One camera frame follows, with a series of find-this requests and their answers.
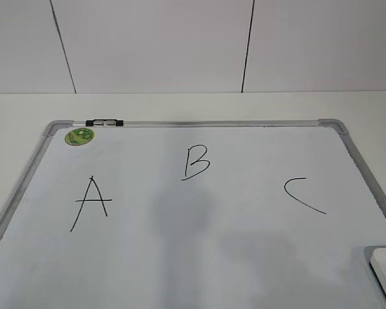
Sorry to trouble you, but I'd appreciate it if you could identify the white whiteboard with grey frame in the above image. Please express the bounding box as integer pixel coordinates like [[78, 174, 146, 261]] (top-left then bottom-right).
[[0, 120, 386, 308]]

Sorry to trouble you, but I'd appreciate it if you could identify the black silver hanging clip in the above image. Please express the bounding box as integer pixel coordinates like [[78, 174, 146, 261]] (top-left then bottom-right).
[[86, 119, 124, 127]]

